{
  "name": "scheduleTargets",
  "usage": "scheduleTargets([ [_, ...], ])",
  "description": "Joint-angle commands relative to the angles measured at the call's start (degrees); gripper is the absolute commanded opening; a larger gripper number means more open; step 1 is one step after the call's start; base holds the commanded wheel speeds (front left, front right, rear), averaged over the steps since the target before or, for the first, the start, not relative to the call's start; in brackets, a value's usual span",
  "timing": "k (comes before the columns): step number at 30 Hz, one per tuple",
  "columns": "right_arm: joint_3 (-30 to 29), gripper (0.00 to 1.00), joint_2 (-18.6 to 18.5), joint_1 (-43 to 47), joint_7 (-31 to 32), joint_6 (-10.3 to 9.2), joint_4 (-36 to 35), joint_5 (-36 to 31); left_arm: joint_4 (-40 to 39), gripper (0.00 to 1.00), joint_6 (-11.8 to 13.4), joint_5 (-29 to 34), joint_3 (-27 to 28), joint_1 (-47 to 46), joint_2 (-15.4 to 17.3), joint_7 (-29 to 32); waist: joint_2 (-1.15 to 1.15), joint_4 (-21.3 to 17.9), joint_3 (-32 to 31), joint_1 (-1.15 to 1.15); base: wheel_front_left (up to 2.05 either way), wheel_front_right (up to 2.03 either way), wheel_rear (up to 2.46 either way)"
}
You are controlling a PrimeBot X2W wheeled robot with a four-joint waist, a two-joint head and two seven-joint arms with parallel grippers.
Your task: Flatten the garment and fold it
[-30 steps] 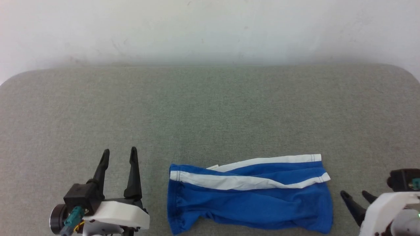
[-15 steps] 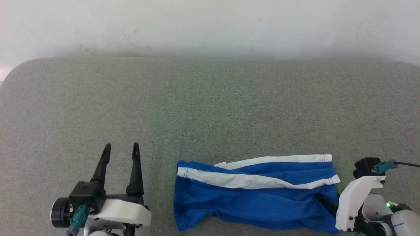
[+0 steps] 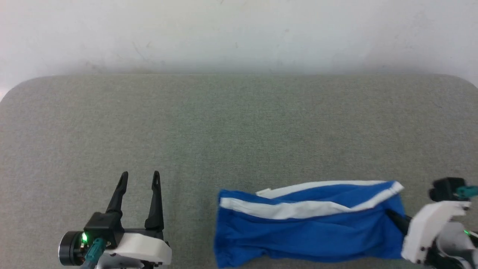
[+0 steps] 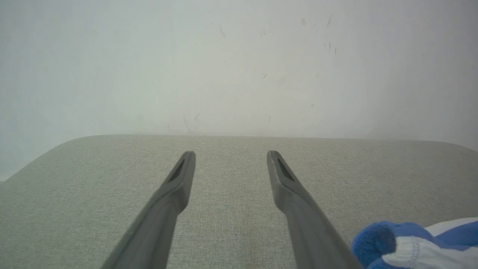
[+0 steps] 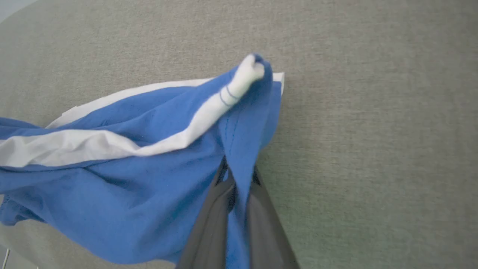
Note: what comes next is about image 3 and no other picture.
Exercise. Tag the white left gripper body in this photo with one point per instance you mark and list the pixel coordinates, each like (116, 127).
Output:
(143, 248)

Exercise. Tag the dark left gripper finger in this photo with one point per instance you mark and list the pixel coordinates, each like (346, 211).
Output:
(155, 201)
(118, 194)

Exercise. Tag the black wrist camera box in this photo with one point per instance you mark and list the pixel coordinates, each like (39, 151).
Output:
(104, 228)
(446, 189)

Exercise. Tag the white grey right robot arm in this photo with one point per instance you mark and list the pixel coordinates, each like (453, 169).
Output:
(453, 243)

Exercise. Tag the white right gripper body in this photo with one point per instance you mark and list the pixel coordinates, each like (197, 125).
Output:
(429, 228)

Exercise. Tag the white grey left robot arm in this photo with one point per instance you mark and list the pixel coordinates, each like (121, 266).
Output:
(119, 263)

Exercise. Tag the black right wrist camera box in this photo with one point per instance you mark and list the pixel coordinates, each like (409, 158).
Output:
(446, 189)

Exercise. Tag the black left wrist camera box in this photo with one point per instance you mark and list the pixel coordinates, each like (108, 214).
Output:
(104, 228)

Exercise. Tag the blue white-striped cloth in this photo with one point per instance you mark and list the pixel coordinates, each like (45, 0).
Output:
(310, 231)

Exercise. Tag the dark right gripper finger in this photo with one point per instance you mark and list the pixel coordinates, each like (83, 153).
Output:
(399, 221)

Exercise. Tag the grey fabric sofa cushion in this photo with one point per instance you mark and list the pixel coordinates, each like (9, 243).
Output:
(239, 127)

